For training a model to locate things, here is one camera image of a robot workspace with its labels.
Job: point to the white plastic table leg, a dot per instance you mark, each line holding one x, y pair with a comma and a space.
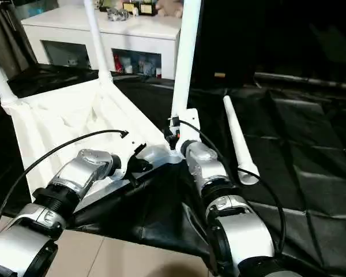
97, 40
239, 138
185, 57
1, 78

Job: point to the white plastic table top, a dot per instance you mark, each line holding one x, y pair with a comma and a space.
63, 121

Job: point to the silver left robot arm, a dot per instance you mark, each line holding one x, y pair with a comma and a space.
63, 196

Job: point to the small yellow tag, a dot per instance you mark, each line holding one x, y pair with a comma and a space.
220, 74

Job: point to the clear glass ornament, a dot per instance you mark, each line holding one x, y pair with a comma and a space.
118, 15

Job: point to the black work mat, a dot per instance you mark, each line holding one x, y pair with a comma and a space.
311, 173

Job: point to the white sideboard with glass doors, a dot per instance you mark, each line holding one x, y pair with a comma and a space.
75, 29

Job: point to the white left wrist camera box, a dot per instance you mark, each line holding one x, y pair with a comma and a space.
122, 163

